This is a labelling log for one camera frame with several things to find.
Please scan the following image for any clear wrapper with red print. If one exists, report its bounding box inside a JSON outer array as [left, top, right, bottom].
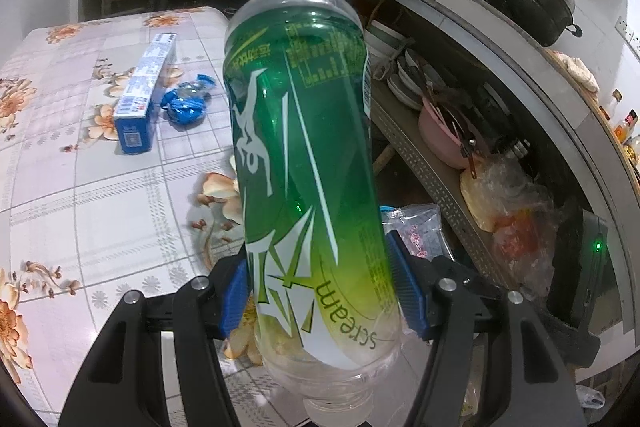
[[382, 204, 453, 263]]

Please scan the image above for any blue candy wrapper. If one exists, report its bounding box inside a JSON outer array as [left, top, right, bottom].
[[161, 74, 217, 128]]

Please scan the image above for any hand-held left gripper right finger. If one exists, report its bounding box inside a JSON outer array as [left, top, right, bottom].
[[382, 229, 586, 427]]

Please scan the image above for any blue paper box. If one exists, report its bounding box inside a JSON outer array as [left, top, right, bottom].
[[114, 32, 178, 155]]

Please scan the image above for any green label plastic bottle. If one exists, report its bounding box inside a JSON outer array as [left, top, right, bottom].
[[222, 0, 403, 425]]

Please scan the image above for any stack of plates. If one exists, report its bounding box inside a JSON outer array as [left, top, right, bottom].
[[387, 49, 436, 110]]

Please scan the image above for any orange condiment bottle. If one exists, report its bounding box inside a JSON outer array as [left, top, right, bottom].
[[612, 109, 640, 145]]

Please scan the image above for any white cloth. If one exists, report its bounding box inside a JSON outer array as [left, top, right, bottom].
[[547, 49, 601, 92]]

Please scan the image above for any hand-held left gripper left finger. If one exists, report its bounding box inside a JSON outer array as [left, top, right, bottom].
[[59, 257, 251, 427]]

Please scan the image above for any wall socket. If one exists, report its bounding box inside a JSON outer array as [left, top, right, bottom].
[[617, 17, 640, 52]]

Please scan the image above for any pink bowl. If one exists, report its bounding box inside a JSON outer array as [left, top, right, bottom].
[[417, 99, 481, 170]]

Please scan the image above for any clear plastic food bag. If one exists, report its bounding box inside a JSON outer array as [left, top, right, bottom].
[[460, 154, 561, 303]]

